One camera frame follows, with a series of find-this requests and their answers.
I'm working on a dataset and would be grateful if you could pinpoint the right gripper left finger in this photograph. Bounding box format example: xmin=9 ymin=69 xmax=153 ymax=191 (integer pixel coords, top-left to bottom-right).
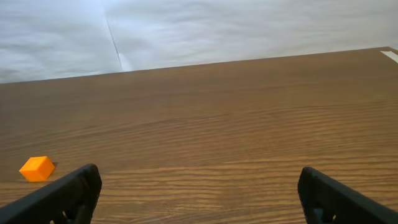
xmin=0 ymin=163 xmax=103 ymax=224

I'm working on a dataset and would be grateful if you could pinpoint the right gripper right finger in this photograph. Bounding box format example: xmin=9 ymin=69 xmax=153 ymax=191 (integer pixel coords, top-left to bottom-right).
xmin=297 ymin=166 xmax=398 ymax=224

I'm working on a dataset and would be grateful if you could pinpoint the orange cube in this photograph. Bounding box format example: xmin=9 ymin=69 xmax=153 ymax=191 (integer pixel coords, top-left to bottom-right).
xmin=19 ymin=156 xmax=56 ymax=183

